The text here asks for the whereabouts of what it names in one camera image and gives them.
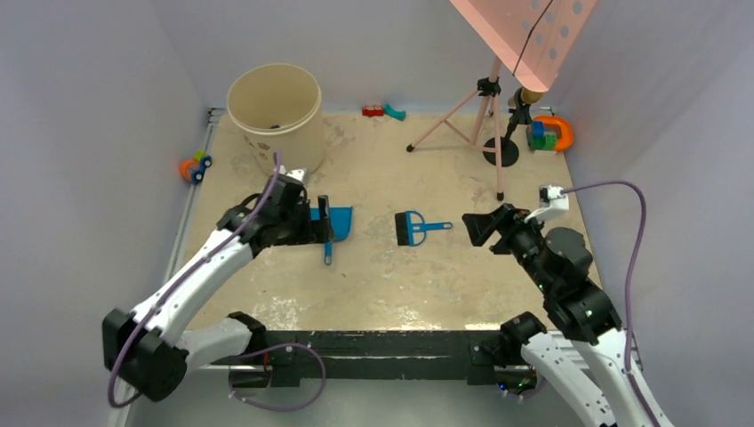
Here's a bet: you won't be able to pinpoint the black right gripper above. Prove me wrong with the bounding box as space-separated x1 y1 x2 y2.
461 201 557 294

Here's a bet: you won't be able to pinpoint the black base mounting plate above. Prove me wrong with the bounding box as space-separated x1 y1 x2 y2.
214 330 541 393

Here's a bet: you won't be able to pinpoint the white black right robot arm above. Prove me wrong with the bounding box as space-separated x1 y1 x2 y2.
462 204 671 426

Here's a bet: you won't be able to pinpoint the blue hand brush black bristles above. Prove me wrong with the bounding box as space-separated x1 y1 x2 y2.
394 210 453 247

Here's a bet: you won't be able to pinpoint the orange horseshoe toy with blocks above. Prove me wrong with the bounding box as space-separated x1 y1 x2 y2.
526 116 575 152

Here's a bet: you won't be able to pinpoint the beige round bucket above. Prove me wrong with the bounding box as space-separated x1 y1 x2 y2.
226 63 326 173

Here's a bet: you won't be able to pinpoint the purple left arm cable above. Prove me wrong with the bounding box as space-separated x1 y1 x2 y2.
107 151 284 409

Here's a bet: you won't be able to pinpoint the red toy block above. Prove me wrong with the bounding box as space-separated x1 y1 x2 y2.
361 105 385 117

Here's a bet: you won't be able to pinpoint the blue plastic dustpan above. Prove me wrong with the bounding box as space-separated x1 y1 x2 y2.
314 206 353 266

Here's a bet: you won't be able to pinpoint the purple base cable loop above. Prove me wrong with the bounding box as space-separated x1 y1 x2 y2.
228 343 327 413

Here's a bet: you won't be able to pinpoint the teal curved toy piece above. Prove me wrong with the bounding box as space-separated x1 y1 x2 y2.
382 103 407 121

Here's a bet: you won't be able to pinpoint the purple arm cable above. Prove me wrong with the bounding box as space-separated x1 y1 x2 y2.
107 151 284 409
562 181 664 427

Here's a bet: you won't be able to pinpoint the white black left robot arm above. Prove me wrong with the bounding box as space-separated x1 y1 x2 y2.
102 169 333 408

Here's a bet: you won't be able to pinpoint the orange toy car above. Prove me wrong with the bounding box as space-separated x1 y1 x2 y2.
179 150 213 185

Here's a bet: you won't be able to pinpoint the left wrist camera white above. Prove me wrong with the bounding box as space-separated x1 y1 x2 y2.
281 166 310 187

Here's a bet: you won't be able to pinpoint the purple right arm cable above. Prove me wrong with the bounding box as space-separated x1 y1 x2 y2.
562 181 664 427

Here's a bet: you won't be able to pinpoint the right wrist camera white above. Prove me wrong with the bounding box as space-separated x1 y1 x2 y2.
525 184 570 222

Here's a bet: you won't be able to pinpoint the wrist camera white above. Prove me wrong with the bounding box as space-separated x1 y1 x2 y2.
525 184 570 222
281 166 310 187

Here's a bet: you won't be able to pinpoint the pink music stand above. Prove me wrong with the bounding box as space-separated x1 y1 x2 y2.
406 0 598 201

